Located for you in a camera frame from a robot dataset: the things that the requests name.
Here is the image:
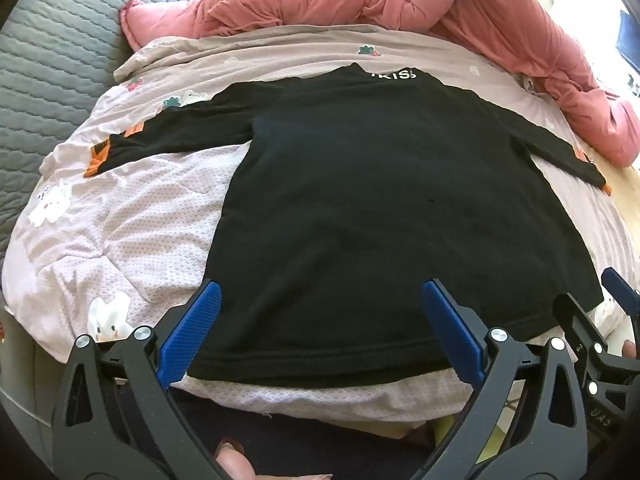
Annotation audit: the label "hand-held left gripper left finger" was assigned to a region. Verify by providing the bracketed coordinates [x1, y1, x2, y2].
[50, 280, 228, 480]

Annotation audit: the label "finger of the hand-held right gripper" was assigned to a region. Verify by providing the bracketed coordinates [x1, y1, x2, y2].
[551, 293, 610, 361]
[601, 267, 640, 317]

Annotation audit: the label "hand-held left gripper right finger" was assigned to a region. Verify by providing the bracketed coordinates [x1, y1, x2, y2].
[410, 278, 603, 480]

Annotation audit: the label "black long-sleeved sweater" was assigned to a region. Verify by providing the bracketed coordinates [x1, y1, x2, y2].
[82, 62, 613, 391]

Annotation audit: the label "person's left hand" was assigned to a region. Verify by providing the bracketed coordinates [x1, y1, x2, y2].
[212, 437, 261, 480]

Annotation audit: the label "yellow sheet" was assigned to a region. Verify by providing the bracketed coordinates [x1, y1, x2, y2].
[607, 160, 640, 241]

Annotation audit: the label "pale pink printed bedsheet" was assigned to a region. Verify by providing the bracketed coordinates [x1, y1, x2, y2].
[2, 24, 640, 426]

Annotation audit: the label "person's dark trousers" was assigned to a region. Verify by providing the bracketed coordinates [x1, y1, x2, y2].
[170, 385, 451, 480]

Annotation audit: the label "dark blue object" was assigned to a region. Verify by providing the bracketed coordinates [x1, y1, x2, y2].
[616, 10, 640, 68]

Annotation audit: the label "grey quilted bed cover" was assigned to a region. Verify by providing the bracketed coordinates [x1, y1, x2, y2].
[0, 0, 236, 221]

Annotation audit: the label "pink duvet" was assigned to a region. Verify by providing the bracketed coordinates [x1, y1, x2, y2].
[119, 0, 640, 168]

